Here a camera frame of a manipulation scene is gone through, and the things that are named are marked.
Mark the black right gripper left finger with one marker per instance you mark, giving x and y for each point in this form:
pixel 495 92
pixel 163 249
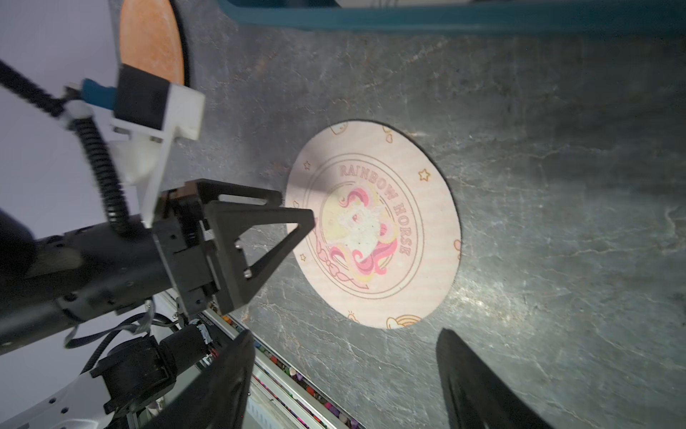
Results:
pixel 218 397

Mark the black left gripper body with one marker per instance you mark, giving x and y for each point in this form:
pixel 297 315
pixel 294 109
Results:
pixel 62 281

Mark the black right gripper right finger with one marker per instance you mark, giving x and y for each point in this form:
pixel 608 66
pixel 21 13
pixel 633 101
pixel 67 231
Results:
pixel 474 396

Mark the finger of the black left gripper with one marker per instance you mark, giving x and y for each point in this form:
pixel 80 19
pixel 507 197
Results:
pixel 250 242
pixel 210 190

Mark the orange coaster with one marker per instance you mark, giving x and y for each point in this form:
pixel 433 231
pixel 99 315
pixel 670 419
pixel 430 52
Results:
pixel 150 39

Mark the pink striped bunny coaster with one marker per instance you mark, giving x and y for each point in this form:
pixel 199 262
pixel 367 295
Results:
pixel 386 244

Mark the teal plastic storage box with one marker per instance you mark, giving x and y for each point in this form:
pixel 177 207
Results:
pixel 607 18

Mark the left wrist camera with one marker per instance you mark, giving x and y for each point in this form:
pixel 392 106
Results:
pixel 152 112

